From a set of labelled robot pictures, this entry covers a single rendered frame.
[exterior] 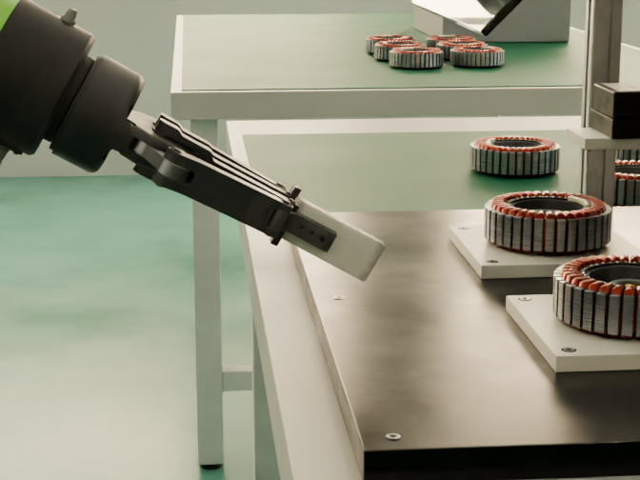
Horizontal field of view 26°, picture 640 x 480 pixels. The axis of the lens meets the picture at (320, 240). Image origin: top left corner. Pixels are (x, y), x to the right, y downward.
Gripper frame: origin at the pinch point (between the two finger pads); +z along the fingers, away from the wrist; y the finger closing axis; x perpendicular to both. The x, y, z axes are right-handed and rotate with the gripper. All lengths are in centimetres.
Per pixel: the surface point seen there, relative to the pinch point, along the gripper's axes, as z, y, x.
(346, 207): 11, -56, -5
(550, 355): 15.9, 6.2, 1.0
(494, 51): 49, -189, 21
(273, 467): 34, -114, -55
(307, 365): 3.6, -2.2, -9.4
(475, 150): 25, -74, 7
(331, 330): 4.2, -3.6, -6.5
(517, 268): 18.6, -16.7, 2.7
